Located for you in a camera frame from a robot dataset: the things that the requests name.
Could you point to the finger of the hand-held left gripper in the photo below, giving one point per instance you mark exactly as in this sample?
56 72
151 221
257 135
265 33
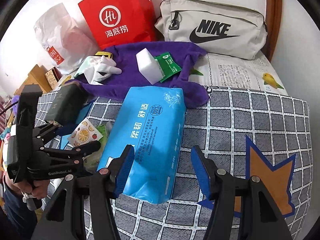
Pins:
82 148
47 132

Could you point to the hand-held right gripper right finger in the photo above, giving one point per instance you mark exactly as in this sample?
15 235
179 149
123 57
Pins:
200 172

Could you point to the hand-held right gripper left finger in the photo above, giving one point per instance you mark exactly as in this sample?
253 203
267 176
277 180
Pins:
125 170

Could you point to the fruit-print wipe packet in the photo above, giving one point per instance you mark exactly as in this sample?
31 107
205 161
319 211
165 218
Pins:
82 135

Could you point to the green tissue packet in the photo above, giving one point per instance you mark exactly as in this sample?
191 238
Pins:
92 162

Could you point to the blue tissue pack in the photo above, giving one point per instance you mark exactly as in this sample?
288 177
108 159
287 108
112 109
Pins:
150 135

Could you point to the white glove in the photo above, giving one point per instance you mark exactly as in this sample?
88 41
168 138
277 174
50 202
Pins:
105 70

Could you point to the yellow pouch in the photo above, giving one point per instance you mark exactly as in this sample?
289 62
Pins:
103 54

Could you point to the white rectangular packet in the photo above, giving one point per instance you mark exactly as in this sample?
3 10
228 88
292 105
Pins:
147 65

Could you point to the green sachet packet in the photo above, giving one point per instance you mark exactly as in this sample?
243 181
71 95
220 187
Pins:
170 63

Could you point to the person's left hand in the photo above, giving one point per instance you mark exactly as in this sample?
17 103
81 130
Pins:
40 187

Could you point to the dark tin box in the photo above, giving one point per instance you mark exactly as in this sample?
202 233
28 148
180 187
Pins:
65 102

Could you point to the patterned gift box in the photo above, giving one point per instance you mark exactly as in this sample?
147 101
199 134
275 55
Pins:
51 78

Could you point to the wooden headboard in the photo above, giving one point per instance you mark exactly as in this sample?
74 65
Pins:
37 77

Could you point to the grey checked blanket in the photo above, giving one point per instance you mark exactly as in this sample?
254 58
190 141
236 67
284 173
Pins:
250 120

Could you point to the purple towel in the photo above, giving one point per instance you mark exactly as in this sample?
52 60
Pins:
130 75

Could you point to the white plastic shopping bag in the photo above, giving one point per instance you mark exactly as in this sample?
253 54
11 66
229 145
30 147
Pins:
57 35

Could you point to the red paper bag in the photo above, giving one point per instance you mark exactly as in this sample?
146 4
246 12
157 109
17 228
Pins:
130 5

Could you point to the grey waist bag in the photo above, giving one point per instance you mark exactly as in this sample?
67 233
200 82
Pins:
225 12

